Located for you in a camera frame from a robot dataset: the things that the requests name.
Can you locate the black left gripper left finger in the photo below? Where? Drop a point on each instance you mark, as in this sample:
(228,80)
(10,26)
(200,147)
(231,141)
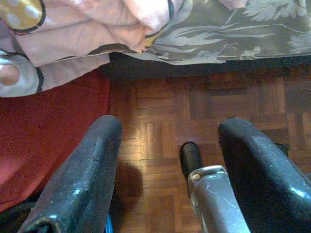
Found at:
(82,174)

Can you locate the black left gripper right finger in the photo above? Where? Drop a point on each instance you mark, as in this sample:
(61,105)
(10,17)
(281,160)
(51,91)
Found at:
(267,184)

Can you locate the silver robot left leg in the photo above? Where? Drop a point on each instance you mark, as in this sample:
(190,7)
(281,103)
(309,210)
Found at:
(213,199)

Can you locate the large red cushion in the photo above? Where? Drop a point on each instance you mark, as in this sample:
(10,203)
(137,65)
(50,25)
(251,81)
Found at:
(48,126)

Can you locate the pink cartoon print blanket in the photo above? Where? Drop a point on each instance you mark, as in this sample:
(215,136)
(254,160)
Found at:
(85,31)

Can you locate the bed with grey floral sheet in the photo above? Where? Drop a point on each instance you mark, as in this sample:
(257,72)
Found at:
(230,36)

